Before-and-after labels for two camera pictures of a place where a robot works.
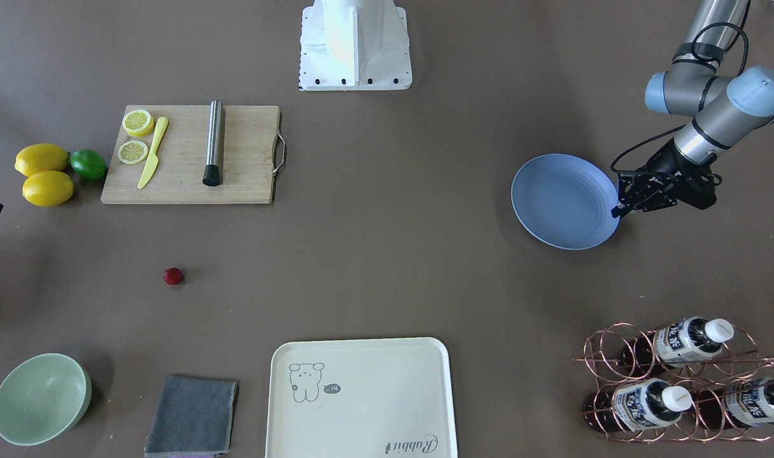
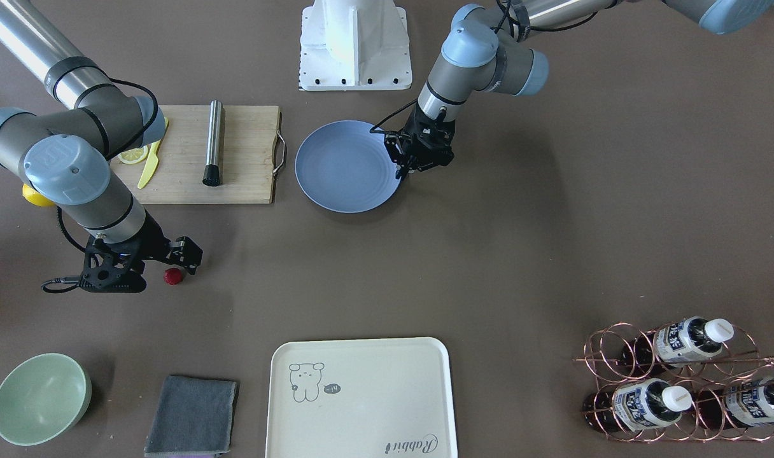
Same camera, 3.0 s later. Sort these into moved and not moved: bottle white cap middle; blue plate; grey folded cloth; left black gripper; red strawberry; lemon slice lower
Moved: blue plate; left black gripper
Not moved: red strawberry; bottle white cap middle; grey folded cloth; lemon slice lower
